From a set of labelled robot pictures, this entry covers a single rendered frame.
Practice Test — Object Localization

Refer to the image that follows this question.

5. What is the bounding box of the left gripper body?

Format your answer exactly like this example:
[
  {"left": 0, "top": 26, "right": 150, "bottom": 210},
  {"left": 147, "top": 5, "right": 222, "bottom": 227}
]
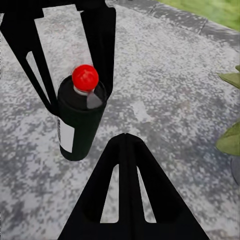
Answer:
[{"left": 0, "top": 0, "right": 75, "bottom": 14}]

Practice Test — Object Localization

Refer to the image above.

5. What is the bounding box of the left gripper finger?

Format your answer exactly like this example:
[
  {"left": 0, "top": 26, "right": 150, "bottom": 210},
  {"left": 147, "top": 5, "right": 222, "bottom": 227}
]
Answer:
[
  {"left": 75, "top": 0, "right": 116, "bottom": 98},
  {"left": 0, "top": 7, "right": 62, "bottom": 118}
]

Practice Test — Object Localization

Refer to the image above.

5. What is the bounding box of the insectifuge atomizer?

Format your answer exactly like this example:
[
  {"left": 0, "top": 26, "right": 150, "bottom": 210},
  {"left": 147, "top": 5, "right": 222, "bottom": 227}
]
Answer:
[{"left": 57, "top": 64, "right": 108, "bottom": 162}]

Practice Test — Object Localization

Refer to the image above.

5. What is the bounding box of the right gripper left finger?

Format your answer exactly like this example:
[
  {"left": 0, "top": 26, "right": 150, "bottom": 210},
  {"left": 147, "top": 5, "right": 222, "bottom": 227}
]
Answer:
[{"left": 58, "top": 133, "right": 134, "bottom": 240}]

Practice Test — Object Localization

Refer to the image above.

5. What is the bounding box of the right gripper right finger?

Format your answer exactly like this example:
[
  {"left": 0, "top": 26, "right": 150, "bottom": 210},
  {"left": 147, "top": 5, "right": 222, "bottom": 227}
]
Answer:
[{"left": 125, "top": 133, "right": 210, "bottom": 240}]

